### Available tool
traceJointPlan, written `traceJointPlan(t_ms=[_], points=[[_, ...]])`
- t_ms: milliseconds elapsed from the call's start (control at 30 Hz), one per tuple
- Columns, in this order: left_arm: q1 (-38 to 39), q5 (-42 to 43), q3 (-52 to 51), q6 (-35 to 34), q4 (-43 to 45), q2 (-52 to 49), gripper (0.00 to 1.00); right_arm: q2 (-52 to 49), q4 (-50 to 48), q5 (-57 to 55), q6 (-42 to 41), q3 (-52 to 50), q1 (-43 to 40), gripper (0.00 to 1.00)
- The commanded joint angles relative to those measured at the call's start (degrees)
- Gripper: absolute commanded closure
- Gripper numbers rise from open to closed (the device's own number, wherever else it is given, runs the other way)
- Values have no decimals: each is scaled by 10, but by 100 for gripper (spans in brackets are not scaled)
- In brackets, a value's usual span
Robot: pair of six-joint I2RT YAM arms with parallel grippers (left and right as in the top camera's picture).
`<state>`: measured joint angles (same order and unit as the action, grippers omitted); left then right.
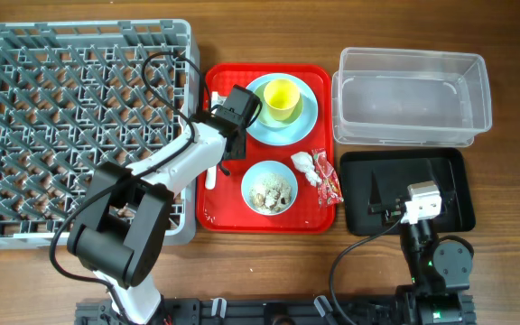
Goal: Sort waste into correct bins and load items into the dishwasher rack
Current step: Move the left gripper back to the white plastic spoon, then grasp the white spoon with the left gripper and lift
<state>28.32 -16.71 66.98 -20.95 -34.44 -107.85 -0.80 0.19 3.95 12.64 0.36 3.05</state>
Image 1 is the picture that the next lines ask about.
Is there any white plastic spoon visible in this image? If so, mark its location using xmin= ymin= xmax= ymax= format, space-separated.
xmin=205 ymin=165 xmax=217 ymax=190

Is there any light blue food bowl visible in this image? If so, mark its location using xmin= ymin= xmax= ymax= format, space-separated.
xmin=240 ymin=161 xmax=299 ymax=217

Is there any red snack wrapper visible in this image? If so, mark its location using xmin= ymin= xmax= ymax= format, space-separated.
xmin=311 ymin=148 xmax=344 ymax=208

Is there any food scraps and rice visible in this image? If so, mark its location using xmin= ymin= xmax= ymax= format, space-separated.
xmin=248 ymin=173 xmax=293 ymax=215

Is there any white napkin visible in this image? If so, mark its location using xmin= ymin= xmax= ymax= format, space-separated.
xmin=291 ymin=152 xmax=321 ymax=187

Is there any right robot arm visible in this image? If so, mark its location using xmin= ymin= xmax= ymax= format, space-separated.
xmin=368 ymin=176 xmax=476 ymax=324

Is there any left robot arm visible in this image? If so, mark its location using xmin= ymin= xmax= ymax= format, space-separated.
xmin=67 ymin=86 xmax=262 ymax=324

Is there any grey plastic dishwasher rack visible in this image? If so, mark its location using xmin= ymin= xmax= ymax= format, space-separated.
xmin=0 ymin=19 xmax=200 ymax=249

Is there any black plastic tray bin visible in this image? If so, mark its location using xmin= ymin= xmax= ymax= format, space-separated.
xmin=339 ymin=148 xmax=476 ymax=237

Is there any light green small bowl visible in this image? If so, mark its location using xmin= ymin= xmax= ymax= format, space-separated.
xmin=255 ymin=82 xmax=303 ymax=129

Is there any red plastic tray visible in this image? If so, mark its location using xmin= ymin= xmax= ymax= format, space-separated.
xmin=196 ymin=63 xmax=336 ymax=234

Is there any yellow plastic cup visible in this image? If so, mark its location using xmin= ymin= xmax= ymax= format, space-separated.
xmin=263 ymin=79 xmax=302 ymax=121

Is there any light blue plate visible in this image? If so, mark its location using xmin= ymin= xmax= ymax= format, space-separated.
xmin=246 ymin=73 xmax=319 ymax=146

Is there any clear plastic bin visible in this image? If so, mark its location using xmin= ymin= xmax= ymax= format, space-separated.
xmin=331 ymin=47 xmax=493 ymax=147

